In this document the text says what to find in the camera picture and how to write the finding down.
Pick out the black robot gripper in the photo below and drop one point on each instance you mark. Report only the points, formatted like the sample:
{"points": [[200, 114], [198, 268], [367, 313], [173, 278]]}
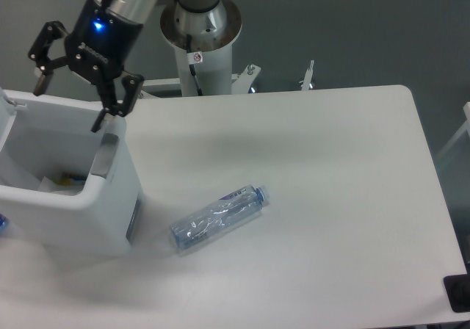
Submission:
{"points": [[96, 50]]}

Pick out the clear plastic water bottle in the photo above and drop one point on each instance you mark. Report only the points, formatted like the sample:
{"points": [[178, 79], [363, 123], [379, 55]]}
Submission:
{"points": [[218, 218]]}

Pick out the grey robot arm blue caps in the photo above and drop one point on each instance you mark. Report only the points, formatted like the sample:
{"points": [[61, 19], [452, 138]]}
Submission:
{"points": [[136, 11]]}

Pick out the trash inside can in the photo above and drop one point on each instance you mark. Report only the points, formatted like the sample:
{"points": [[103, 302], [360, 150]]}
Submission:
{"points": [[64, 185]]}

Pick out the white plastic trash can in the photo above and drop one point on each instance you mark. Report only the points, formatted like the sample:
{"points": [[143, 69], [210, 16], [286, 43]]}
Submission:
{"points": [[49, 136]]}

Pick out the blue object at left edge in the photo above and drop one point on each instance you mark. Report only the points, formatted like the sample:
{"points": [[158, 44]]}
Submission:
{"points": [[4, 222]]}

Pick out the black device at table edge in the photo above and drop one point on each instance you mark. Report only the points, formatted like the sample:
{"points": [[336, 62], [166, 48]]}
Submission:
{"points": [[457, 290]]}

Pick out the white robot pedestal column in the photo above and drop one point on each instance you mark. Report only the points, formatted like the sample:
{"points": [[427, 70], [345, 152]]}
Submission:
{"points": [[202, 43]]}

